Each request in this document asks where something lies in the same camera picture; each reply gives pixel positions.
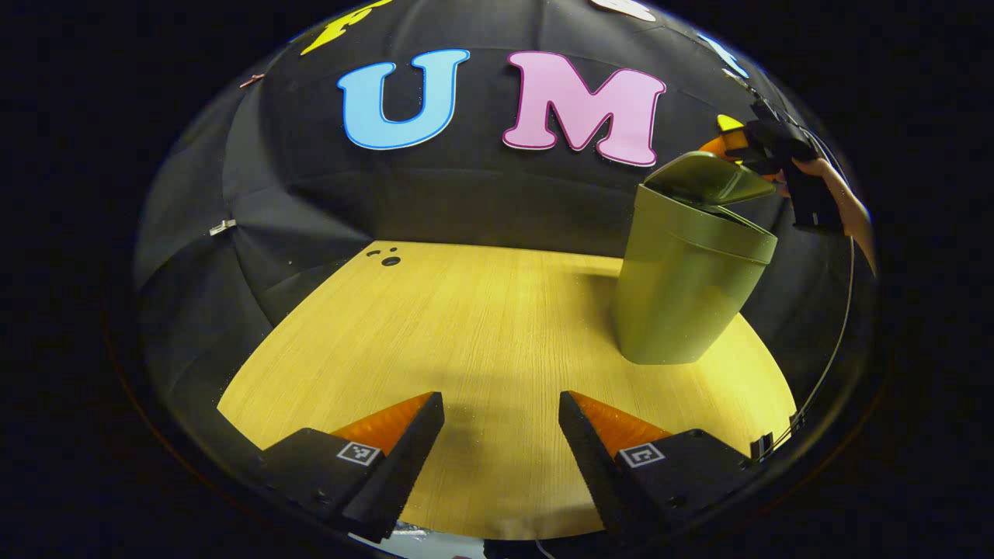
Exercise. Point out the silver cloth clip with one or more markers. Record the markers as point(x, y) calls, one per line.
point(222, 227)

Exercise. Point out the black backdrop cloth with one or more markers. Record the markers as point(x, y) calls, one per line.
point(466, 202)

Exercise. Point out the copper cloth clip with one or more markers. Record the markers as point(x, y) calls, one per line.
point(252, 80)

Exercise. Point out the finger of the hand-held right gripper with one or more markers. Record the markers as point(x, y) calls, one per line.
point(718, 146)

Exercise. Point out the wooden desktop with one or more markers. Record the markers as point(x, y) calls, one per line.
point(481, 341)

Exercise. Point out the pale green desktop garbage bin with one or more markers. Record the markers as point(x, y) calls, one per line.
point(675, 295)

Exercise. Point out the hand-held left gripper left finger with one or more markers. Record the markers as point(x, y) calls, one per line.
point(400, 466)

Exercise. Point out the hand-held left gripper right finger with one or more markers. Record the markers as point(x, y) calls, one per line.
point(594, 466)

